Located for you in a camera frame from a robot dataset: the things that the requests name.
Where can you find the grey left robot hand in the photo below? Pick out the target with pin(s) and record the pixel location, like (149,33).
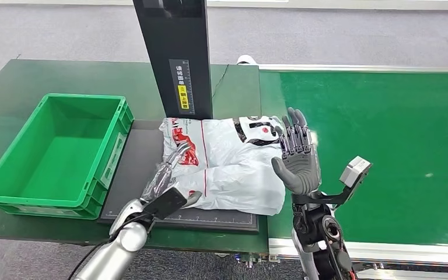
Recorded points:
(160,179)

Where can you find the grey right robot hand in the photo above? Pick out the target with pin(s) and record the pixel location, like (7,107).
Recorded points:
(301,170)

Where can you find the white plastic mailer package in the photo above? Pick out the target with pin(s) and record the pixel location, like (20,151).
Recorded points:
(231,170)

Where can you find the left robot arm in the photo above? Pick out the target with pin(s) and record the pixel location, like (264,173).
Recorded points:
(119,247)

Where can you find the black inbound scanner machine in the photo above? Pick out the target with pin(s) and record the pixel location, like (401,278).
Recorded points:
(177,58)

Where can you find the white round conveyor end cap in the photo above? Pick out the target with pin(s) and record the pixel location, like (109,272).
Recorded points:
(246,59)

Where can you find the metal fittings under table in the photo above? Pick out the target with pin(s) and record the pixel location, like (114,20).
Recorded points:
(253,259)

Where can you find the green plastic crate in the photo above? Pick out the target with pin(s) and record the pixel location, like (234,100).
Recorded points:
(58,162)

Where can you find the dark green table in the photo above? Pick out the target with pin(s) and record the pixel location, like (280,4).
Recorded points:
(54,77)

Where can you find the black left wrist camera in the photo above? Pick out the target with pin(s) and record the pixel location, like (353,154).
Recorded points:
(166,204)

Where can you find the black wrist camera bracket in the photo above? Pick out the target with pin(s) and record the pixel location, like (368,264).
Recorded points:
(336,199)

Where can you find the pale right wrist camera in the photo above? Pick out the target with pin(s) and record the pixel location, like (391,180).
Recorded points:
(354,172)

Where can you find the aluminium conveyor frame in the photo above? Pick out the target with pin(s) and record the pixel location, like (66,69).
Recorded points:
(401,253)

